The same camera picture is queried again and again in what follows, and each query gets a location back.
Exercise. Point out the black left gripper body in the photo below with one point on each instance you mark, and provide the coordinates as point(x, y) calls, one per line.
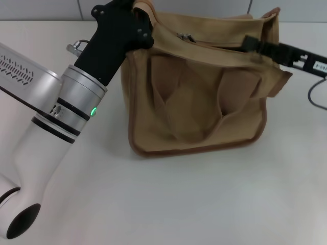
point(110, 48)

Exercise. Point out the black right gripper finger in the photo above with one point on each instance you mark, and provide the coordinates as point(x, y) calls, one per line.
point(265, 49)

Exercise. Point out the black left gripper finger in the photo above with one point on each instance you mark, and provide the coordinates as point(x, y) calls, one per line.
point(143, 18)

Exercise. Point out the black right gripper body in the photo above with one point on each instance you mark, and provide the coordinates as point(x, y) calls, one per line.
point(314, 63)

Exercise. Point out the silver metal zipper pull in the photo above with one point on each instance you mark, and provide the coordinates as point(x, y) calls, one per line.
point(189, 38)

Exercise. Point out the khaki canvas food bag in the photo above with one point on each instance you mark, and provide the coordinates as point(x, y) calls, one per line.
point(199, 114)

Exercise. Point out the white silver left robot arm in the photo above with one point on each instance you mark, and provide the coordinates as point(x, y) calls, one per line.
point(33, 160)

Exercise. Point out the silver perforated left camera box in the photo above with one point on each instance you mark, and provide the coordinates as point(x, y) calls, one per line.
point(23, 76)

